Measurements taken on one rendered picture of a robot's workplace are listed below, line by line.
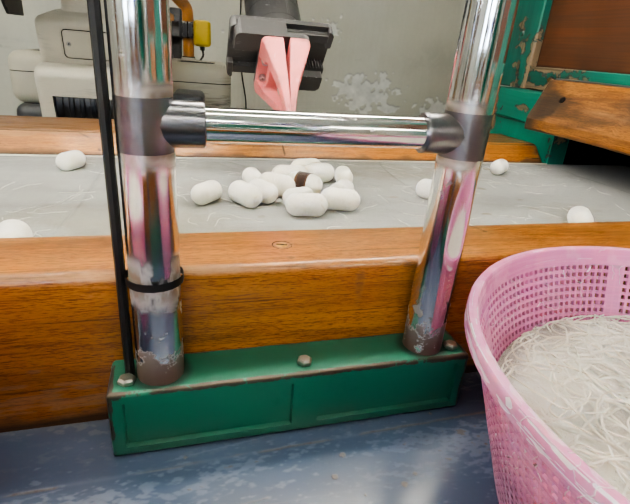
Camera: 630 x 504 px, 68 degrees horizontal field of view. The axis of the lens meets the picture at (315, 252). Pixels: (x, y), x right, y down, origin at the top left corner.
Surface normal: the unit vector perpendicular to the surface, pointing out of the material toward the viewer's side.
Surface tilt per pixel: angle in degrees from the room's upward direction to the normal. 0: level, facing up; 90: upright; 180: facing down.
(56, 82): 98
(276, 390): 90
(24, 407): 90
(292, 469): 0
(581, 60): 90
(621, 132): 67
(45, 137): 45
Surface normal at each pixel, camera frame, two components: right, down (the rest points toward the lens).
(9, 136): 0.25, -0.36
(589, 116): -0.85, -0.32
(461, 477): 0.08, -0.91
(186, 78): 0.18, 0.41
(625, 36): -0.96, 0.04
